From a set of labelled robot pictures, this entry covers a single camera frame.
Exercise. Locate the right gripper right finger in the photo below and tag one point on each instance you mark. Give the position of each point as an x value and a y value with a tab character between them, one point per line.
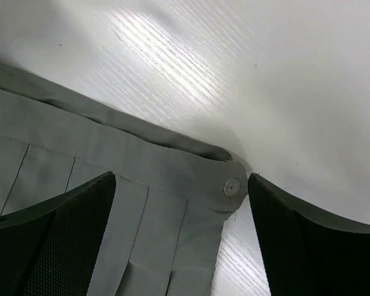
307	250

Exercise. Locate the grey skirt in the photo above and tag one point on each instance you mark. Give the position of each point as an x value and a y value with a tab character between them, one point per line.
173	193

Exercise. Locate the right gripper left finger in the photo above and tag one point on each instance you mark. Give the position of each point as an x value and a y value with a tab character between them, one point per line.
51	248

